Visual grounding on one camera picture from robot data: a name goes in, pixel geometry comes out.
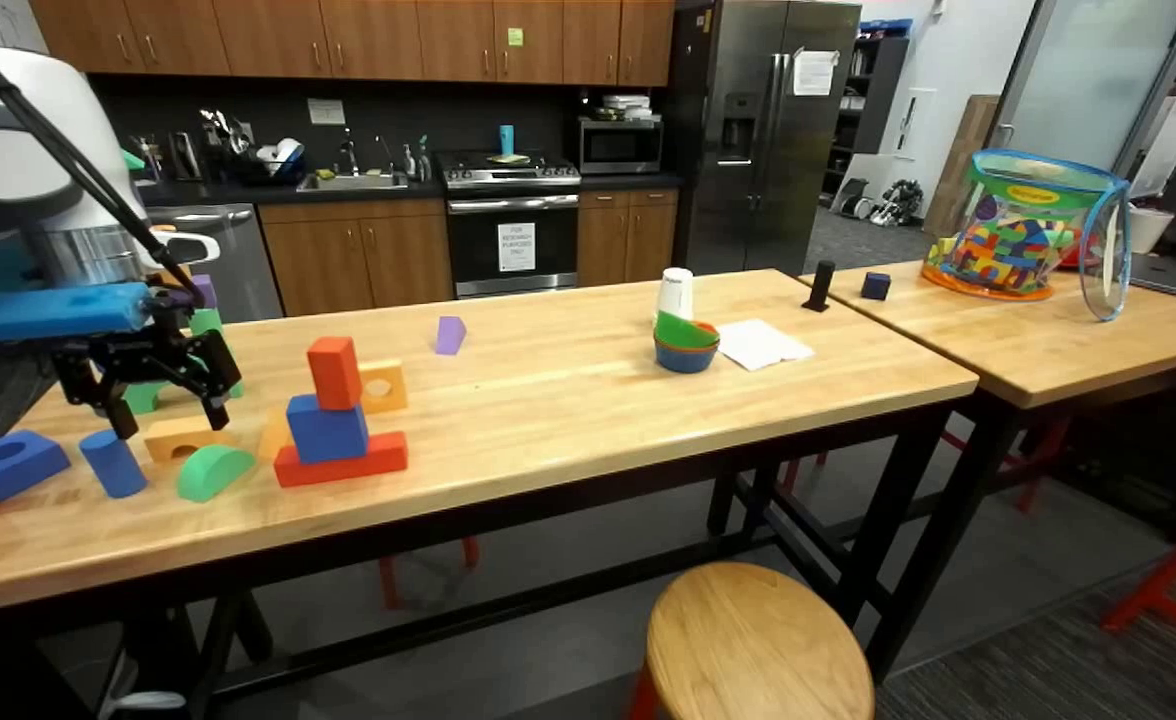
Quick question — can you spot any blue block with hole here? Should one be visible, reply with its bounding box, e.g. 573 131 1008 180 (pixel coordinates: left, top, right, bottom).
0 432 67 502

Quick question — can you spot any small black cube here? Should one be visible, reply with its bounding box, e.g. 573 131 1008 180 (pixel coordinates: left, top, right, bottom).
858 272 892 300

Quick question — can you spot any black oven stove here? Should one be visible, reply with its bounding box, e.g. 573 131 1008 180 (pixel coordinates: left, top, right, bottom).
444 157 580 294

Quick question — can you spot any yellow foam arch block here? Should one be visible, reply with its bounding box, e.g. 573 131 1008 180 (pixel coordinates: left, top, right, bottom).
144 416 212 462

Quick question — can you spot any yellow block with hole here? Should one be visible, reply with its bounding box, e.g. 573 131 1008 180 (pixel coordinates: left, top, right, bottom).
360 361 406 412

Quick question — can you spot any purple foam block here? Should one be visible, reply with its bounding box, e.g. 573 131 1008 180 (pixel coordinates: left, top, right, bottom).
432 314 468 355

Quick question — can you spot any round wooden stool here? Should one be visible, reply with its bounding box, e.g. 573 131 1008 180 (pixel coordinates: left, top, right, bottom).
628 561 877 720

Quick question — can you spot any orange foam block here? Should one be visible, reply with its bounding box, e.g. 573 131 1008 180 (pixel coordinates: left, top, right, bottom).
306 336 363 406

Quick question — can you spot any stainless steel refrigerator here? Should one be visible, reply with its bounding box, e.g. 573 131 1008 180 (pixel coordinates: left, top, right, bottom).
663 0 858 272

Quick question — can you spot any blue foam cylinder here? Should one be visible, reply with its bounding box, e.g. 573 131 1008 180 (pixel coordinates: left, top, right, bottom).
79 432 144 501

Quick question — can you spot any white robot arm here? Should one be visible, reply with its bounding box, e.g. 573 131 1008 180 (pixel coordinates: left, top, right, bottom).
0 46 240 438

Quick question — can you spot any white paper cup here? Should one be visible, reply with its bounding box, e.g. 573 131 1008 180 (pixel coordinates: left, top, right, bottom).
656 268 697 319

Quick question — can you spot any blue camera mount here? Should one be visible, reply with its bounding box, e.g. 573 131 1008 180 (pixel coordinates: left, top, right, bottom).
0 285 149 342

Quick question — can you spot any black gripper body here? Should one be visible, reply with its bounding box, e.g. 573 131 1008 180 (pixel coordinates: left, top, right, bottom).
52 292 198 398

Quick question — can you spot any stainless dishwasher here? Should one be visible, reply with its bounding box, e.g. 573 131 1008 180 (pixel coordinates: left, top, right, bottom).
149 202 282 319

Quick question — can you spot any green half-round foam block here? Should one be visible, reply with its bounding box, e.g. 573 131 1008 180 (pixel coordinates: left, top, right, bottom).
175 444 254 502

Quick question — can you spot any black microwave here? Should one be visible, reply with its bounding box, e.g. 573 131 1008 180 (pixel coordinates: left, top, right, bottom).
580 121 663 172

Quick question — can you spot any white paper sheet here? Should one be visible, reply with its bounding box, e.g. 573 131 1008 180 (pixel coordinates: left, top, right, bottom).
718 319 812 371

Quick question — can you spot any blue foam cube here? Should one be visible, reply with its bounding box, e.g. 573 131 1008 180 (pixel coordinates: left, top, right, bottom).
287 395 367 462

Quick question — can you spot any clear bag of blocks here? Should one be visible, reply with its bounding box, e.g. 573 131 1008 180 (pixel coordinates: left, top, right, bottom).
921 148 1131 324

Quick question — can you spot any green foam arch block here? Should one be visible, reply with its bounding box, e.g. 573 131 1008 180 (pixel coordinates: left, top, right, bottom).
125 306 240 416

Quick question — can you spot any black phone stand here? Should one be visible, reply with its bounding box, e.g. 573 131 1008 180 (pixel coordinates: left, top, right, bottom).
804 258 834 313

